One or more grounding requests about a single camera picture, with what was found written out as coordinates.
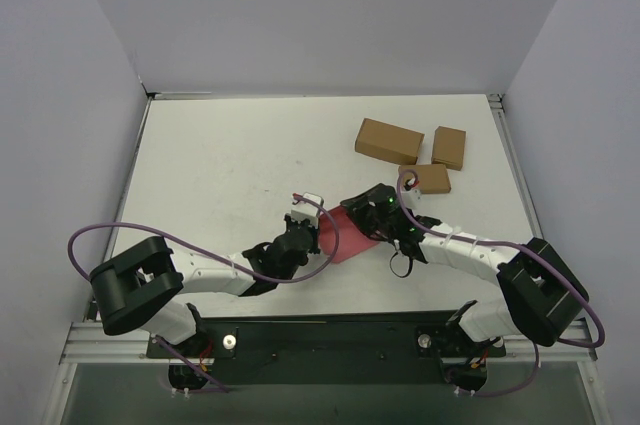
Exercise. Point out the large brown cardboard box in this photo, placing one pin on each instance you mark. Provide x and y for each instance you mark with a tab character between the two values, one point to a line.
388	142

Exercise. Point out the brown cardboard box front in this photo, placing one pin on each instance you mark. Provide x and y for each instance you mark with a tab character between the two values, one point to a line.
428	179

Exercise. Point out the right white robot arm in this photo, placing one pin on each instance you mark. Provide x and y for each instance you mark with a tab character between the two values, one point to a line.
540	295

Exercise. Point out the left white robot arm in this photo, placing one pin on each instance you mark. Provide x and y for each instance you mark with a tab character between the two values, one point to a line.
136	288

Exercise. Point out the aluminium frame rail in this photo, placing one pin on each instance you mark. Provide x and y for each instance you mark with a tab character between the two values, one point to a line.
86	343

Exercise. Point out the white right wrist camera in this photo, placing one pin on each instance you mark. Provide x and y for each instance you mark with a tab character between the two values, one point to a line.
411	196

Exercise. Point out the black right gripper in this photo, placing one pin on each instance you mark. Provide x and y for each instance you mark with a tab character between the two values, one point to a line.
368	204

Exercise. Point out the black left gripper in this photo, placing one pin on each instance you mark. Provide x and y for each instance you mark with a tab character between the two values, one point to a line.
310	238

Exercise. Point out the pink cardboard box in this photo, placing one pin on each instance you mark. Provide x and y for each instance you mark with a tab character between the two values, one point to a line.
352	241

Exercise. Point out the small brown box right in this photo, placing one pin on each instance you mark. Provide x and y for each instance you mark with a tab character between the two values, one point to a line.
449	148

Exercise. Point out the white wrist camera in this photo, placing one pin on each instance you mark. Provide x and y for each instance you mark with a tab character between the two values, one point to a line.
411	196
307	207

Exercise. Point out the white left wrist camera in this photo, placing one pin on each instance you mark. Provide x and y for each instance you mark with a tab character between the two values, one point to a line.
307	207

